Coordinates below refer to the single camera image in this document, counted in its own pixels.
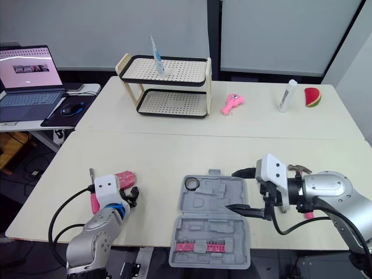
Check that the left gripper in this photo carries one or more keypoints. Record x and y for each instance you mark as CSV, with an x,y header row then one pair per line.
x,y
130,195

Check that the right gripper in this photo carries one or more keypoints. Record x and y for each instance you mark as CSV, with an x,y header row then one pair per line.
x,y
270,197

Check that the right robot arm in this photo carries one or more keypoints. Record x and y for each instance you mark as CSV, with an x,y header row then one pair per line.
x,y
334,191

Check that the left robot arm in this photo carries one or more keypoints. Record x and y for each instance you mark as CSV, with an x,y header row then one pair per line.
x,y
93,232

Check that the grey tool case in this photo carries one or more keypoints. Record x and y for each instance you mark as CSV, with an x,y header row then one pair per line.
x,y
209,232

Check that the black tape roll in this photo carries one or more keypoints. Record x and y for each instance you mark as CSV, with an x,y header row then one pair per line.
x,y
187,184

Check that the pink bit strip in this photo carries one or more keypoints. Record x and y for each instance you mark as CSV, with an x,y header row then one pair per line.
x,y
215,247
185,247

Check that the pink plush toy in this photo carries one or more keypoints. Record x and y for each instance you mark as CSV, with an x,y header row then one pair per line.
x,y
232,103

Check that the black mouse pad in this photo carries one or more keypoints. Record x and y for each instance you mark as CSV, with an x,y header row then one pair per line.
x,y
65,119

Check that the black computer mouse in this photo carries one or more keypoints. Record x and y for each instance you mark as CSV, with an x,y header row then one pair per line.
x,y
69,108

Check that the cream two tier rack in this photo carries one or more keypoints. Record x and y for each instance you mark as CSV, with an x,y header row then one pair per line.
x,y
171,87

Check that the watermelon slice toy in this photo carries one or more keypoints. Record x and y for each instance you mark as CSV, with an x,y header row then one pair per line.
x,y
313,97

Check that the white side table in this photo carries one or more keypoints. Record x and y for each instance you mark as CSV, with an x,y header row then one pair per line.
x,y
35,128

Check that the blue white tube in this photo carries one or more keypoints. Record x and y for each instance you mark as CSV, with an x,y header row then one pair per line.
x,y
158,62

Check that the open laptop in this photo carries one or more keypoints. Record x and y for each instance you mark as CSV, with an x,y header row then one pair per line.
x,y
29,87

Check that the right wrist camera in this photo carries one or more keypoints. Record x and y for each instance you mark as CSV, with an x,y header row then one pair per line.
x,y
273,174

